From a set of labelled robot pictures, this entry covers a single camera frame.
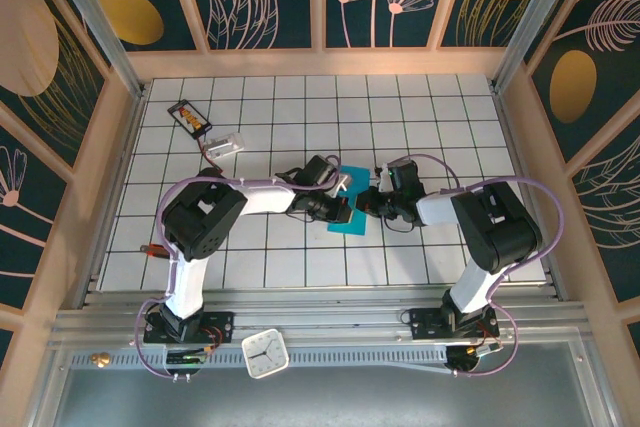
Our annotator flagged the blue cloth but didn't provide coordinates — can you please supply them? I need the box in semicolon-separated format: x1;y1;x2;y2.
325;165;374;238

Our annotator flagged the white square clock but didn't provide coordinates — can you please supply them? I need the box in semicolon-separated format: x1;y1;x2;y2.
241;328;291;380

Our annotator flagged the clear plastic box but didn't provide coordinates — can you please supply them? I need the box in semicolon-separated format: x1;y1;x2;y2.
204;131;247;160

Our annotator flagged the black battery with orange label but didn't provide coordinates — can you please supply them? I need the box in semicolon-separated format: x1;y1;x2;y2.
167;99;213;141

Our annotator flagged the grey metal panel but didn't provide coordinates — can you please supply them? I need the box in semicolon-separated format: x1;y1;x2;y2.
29;341;621;427

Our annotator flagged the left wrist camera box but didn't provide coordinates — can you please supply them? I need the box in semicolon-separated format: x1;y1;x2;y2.
329;171;354;198

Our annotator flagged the aluminium mounting rail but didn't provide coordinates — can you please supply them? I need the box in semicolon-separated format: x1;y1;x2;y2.
52;286;589;348

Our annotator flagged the red black wire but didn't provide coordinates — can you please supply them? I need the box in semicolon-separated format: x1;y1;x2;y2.
199;136;224;176

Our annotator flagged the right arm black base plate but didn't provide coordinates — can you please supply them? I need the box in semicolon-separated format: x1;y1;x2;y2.
408;306;500;341

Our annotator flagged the aluminium side rail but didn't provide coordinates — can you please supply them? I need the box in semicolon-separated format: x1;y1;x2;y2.
78;89;149;309
492;86;569;301

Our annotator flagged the slotted grey cable duct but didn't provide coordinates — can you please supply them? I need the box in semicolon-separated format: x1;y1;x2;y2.
69;349;451;371

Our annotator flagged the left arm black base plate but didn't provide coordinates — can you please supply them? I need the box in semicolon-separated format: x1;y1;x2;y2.
143;310;236;346

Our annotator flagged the black electronics board with wires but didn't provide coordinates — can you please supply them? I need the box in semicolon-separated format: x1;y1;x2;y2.
443;341;504;377
164;345;221;381

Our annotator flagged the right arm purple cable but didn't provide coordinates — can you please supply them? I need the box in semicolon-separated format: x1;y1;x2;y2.
389;152;566;379

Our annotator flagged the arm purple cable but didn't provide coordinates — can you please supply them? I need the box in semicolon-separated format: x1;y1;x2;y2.
389;152;566;379
134;166;346;379

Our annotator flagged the aluminium corner post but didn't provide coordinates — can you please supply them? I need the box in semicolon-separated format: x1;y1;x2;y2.
39;0;149;98
491;0;589;94

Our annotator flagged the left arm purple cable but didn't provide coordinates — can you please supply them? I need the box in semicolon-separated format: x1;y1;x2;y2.
134;166;346;379

